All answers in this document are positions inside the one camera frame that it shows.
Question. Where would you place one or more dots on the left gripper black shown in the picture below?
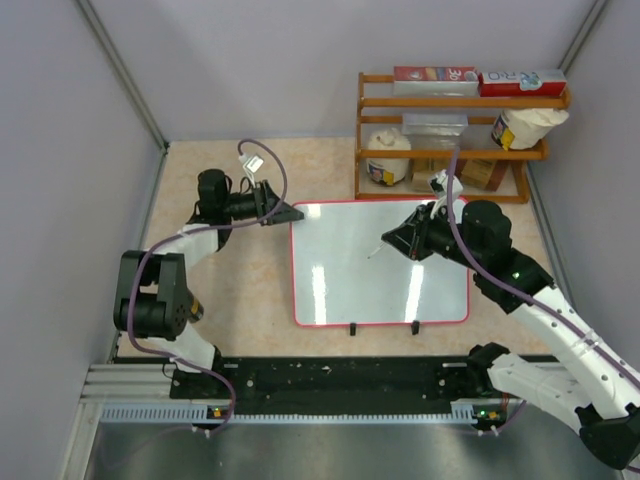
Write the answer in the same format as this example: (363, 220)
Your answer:
(263, 194)

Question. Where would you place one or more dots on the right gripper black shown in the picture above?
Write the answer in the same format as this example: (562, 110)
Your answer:
(411, 238)

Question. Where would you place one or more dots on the whiteboard with pink frame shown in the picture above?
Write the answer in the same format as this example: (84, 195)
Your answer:
(335, 285)

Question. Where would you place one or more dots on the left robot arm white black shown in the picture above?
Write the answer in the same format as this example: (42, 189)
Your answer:
(153, 305)

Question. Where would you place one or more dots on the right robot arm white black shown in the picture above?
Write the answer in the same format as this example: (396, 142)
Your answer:
(597, 393)

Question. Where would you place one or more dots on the white flour bag lower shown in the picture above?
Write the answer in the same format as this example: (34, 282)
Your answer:
(389, 169)

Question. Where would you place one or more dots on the white flour bag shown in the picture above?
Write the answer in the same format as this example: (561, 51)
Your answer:
(521, 129)
(389, 169)

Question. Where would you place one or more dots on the brown cardboard box left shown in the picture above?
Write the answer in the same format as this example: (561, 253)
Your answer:
(422, 170)

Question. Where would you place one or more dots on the brown cardboard box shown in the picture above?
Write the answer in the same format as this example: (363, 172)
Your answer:
(483, 174)
(422, 170)

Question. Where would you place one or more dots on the wooden shelf rack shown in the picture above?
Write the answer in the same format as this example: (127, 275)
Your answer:
(378, 108)

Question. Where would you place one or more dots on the brown cardboard box right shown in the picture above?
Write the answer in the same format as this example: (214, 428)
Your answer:
(483, 174)

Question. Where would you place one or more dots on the clear plastic container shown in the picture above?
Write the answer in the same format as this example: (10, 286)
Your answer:
(434, 131)

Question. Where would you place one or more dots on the white flour bag upper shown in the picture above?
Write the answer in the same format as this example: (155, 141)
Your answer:
(521, 129)

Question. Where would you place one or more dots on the red foil box left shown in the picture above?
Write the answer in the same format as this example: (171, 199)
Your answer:
(431, 81)

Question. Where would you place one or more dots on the red white box right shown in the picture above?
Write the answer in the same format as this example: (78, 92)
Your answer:
(545, 83)

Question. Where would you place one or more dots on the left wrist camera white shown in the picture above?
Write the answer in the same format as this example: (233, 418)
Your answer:
(251, 164)

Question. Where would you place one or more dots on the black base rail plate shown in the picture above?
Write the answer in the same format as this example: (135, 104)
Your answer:
(336, 386)

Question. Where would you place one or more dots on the aluminium frame post left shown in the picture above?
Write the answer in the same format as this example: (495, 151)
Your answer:
(121, 72)

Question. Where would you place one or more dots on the aluminium frame post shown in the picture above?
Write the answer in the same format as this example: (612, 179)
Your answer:
(121, 72)
(588, 25)

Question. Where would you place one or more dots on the grey slotted cable duct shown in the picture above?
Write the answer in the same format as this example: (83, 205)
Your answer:
(162, 413)

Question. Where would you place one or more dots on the aluminium frame post right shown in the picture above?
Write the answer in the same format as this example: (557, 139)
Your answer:
(588, 25)

